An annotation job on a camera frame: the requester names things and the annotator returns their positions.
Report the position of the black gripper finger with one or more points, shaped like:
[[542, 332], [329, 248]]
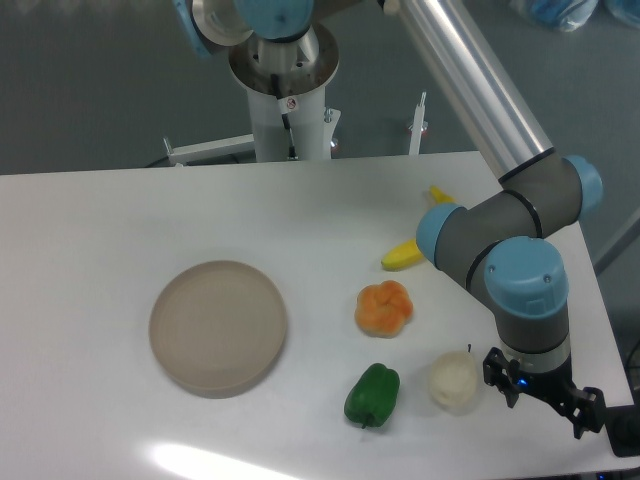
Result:
[[503, 374], [583, 408]]

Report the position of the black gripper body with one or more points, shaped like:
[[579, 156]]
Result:
[[552, 387]]

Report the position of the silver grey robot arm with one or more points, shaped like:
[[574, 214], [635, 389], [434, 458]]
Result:
[[498, 251]]

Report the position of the yellow banana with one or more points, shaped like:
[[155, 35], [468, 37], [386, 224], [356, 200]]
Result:
[[407, 253]]

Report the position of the white pear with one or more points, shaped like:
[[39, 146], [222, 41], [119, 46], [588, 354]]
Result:
[[453, 380]]

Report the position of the orange knotted bread roll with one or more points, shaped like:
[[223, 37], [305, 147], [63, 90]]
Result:
[[382, 310]]

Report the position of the green bell pepper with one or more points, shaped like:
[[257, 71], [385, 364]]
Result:
[[372, 400]]

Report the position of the beige round plate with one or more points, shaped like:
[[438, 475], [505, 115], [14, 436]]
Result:
[[217, 328]]

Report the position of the white right support bracket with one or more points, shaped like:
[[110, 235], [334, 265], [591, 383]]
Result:
[[418, 126]]

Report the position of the white support bracket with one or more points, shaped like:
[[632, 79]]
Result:
[[418, 126], [193, 153]]

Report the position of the white left support bracket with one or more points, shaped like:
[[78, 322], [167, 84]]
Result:
[[193, 153]]

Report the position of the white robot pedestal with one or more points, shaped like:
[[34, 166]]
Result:
[[285, 84]]

